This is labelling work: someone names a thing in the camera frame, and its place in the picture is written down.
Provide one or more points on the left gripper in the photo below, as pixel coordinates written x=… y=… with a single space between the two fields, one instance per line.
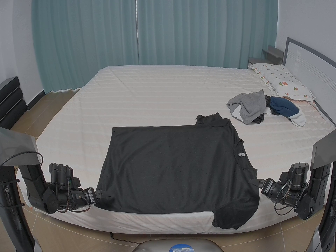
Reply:
x=81 y=197

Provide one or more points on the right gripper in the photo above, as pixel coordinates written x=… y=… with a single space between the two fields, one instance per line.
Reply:
x=271 y=190

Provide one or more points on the black T-shirt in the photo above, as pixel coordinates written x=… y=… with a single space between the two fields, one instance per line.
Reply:
x=170 y=167

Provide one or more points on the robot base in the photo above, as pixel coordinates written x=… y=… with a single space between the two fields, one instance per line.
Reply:
x=178 y=245

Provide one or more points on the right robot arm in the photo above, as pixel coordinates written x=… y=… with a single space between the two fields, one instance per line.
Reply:
x=317 y=182

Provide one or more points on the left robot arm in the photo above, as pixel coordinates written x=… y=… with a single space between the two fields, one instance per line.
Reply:
x=34 y=188

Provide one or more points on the pile of clothes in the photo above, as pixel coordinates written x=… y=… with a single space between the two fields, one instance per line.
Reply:
x=252 y=106

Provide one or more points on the bed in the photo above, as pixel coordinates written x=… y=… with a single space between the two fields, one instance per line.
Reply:
x=162 y=98

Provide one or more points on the white printed pillow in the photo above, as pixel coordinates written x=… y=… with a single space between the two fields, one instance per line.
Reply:
x=284 y=81

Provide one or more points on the black chest of drawers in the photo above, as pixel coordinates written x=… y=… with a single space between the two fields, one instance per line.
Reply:
x=10 y=101

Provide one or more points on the grey bedside table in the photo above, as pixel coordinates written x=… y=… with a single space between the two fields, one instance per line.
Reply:
x=273 y=52

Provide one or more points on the blue-green curtain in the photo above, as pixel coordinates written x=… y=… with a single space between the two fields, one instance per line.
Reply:
x=204 y=25
x=84 y=35

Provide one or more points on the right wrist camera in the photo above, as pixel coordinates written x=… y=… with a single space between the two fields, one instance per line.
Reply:
x=284 y=178

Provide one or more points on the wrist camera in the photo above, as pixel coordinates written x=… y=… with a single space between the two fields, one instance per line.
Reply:
x=74 y=182
x=284 y=178

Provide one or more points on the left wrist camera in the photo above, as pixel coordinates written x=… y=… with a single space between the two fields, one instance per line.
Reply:
x=74 y=182

